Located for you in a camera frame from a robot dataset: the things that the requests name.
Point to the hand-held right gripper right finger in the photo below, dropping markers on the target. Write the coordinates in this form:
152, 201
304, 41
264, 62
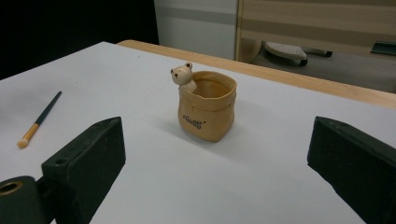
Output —
355, 161

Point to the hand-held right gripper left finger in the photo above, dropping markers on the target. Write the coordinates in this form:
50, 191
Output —
90, 158

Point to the tan bag-shaped holder with bear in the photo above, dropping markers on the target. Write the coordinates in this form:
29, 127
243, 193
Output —
207, 107

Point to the white chair base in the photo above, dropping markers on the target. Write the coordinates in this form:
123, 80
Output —
288, 52

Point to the wooden cabinet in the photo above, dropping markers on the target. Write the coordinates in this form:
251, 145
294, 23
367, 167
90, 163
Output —
314, 28

